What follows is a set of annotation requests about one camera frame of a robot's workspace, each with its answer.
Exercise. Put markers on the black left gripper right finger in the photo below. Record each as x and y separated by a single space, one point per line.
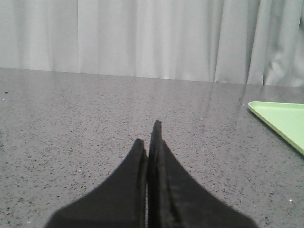
176 200

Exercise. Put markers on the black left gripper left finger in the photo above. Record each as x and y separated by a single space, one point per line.
119 202

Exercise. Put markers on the light green plastic tray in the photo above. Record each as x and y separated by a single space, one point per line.
286 119

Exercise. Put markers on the white pleated curtain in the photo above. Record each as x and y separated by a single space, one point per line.
258 42

